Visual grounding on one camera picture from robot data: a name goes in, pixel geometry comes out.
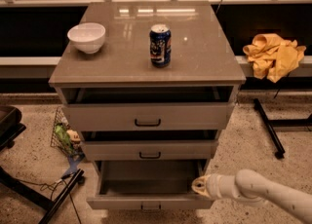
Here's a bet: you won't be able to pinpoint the blue soda can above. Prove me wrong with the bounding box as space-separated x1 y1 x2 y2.
149 23 172 67

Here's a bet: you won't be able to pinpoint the grey drawer cabinet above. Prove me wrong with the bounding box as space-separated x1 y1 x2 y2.
48 0 247 211

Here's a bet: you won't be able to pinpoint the grey drawer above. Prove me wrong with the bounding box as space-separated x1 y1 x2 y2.
82 131 218 161
62 101 234 131
87 160 213 210

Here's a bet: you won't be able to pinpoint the wire mesh basket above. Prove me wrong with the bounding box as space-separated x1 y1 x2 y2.
50 107 82 157

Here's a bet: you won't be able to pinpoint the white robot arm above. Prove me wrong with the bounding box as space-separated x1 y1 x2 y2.
192 169 312 224

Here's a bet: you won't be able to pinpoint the white ceramic bowl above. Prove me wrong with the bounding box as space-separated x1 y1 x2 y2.
67 22 106 54

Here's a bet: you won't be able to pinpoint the green bottle in basket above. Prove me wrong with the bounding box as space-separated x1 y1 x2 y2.
55 124 71 148

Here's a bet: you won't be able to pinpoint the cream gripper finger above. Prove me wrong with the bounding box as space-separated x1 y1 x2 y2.
191 175 211 198

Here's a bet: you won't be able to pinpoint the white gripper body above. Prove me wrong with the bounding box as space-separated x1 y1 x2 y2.
206 173 238 200

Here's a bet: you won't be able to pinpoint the black floor cable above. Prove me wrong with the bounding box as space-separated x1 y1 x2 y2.
18 177 83 224

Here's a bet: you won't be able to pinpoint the blue tape strip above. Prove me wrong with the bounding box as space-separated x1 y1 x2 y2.
61 154 85 179

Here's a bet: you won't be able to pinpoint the yellow crumpled cloth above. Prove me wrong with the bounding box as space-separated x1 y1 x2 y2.
243 33 306 83

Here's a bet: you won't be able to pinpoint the black stand leg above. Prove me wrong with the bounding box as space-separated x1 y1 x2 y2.
253 98 312 160
0 164 86 224

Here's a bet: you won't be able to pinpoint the black stand leg right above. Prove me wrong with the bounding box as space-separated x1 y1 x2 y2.
253 98 312 160

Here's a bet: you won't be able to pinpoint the black office chair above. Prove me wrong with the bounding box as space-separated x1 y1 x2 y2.
0 105 26 151

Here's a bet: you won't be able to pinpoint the black stand leg left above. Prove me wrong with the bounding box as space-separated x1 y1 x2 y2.
0 164 86 224

